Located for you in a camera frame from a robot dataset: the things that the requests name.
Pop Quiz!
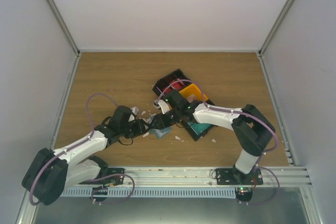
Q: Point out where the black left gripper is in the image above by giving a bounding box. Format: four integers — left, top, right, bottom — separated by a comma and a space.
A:
119, 119, 150, 139

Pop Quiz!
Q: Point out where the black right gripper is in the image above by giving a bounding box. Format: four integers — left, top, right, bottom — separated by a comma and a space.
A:
150, 108, 182, 130

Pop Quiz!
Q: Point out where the blue card holder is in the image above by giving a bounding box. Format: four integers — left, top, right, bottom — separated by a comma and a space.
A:
143, 126, 172, 138

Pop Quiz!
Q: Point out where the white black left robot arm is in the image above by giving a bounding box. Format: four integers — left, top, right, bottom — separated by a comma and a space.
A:
22, 106, 149, 206

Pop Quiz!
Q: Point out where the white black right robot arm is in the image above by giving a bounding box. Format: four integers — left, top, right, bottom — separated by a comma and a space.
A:
150, 90, 279, 185

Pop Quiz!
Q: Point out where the black bin near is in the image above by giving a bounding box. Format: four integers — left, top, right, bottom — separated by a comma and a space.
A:
181, 101, 215, 141

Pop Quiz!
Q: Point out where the orange bin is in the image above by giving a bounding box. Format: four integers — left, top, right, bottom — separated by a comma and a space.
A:
179, 83, 210, 103

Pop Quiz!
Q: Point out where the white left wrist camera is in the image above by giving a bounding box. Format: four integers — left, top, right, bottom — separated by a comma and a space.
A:
131, 106, 139, 117

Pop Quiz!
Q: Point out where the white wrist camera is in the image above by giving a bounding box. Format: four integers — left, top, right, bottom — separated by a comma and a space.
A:
131, 106, 139, 117
153, 100, 171, 114

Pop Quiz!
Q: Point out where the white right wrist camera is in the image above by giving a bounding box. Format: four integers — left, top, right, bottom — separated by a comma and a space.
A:
153, 100, 171, 114

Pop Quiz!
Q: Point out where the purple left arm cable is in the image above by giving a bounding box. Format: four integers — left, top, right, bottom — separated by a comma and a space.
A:
29, 92, 119, 206

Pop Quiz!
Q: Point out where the aluminium front rail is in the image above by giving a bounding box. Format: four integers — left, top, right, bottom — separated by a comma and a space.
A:
124, 166, 312, 187

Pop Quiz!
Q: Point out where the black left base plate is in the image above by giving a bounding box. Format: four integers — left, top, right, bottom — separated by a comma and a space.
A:
80, 167, 125, 188

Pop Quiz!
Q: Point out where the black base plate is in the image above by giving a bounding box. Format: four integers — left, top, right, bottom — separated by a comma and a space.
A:
212, 168, 264, 186
80, 167, 125, 188

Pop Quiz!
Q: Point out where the grey slotted cable duct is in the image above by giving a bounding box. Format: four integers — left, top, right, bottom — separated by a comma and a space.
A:
61, 187, 236, 199

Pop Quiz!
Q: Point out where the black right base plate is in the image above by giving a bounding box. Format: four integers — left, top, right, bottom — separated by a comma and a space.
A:
212, 168, 264, 186

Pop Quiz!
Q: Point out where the aluminium frame post left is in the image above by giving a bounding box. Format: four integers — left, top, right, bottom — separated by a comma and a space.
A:
46, 0, 80, 58

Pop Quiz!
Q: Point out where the aluminium frame post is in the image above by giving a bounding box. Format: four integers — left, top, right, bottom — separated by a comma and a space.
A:
46, 0, 80, 58
257, 0, 314, 57

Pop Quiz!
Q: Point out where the aluminium frame post right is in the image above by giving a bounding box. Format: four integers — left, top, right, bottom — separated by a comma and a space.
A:
257, 0, 314, 57

